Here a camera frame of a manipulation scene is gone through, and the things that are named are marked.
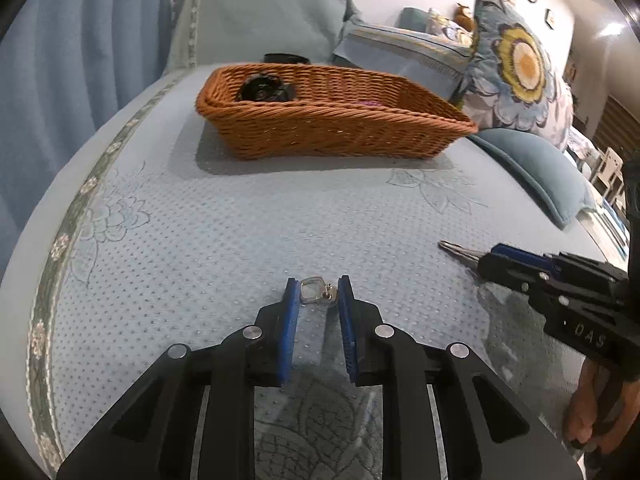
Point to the light blue quilted sofa cover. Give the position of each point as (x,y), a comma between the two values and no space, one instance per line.
(210,240)

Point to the teal sofa backrest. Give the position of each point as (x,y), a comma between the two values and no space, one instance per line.
(414,17)

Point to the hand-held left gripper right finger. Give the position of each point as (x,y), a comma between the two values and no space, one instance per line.
(347,330)

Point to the striped blue cushion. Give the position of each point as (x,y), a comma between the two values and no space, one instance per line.
(400,55)

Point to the tiny picture frame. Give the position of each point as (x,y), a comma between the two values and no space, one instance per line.
(550,18)

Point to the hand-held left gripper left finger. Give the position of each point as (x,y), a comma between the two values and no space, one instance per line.
(290,330)

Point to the white chair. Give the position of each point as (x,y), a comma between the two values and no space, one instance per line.
(607,170)

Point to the black wristwatch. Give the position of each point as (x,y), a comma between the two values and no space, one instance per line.
(262,89)

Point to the plain blue cushion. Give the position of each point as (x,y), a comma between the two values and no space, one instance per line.
(545,175)

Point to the brown plush toy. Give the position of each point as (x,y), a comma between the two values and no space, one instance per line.
(465,16)

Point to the large floral pillow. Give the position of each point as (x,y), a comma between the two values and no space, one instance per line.
(520,65)

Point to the person's right hand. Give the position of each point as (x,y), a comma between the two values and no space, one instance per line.
(582,410)

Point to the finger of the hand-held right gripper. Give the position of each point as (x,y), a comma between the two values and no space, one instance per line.
(515,260)
(585,266)

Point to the brown wicker basket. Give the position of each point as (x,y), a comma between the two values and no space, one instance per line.
(330,125)

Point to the silver hair clip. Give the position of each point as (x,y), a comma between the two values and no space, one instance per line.
(457,251)

